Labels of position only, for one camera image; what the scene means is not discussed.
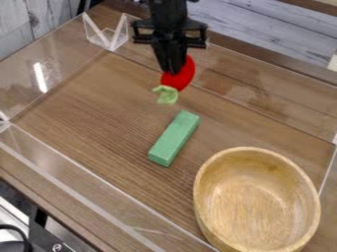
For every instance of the green rectangular block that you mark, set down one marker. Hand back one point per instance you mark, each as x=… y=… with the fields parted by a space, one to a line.
x=175 y=138

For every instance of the clear acrylic enclosure wall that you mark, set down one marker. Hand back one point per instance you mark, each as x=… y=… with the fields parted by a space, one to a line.
x=81 y=119

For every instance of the red plush strawberry toy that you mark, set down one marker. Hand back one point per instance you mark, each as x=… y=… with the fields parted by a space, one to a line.
x=175 y=83

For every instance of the wooden bowl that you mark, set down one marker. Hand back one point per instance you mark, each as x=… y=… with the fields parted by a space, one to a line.
x=256 y=202

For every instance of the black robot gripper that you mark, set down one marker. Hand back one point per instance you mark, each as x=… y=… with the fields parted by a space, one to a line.
x=191 y=30

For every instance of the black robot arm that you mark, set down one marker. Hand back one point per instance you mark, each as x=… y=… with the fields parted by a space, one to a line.
x=168 y=13

